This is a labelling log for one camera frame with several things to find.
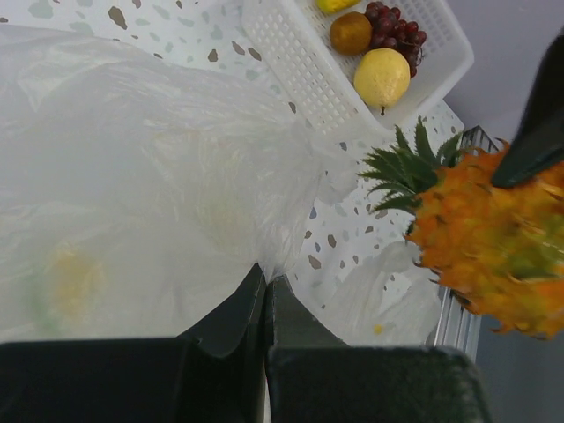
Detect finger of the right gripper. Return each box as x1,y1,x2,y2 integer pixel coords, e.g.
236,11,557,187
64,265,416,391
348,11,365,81
491,33,563,189

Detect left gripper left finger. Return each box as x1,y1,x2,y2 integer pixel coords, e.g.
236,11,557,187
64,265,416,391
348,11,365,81
1,266,266,422

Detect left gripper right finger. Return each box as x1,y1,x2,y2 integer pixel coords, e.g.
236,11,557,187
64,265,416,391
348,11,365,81
265,278,492,423

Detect orange fake pineapple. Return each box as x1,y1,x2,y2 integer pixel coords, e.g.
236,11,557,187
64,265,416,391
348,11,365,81
362,122,563,339

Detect clear printed plastic bag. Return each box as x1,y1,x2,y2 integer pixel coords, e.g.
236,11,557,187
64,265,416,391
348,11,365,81
1,25,441,345

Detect brown fake kiwi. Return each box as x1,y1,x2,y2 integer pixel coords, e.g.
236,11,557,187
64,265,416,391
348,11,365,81
329,11,373,56

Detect yellow fake pear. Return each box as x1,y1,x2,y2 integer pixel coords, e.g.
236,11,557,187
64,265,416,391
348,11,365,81
352,48,412,115

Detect red fake grapes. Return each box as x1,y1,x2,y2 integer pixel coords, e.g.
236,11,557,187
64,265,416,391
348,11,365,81
364,1,427,78

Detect yellow fake mango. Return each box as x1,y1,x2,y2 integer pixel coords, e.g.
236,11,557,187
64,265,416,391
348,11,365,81
315,0,360,14

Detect white plastic basket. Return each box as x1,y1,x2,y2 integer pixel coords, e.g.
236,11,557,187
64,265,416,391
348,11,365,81
241,0,474,136

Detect aluminium frame rail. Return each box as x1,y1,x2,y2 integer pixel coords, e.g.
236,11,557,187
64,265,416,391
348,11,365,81
425,125,494,358

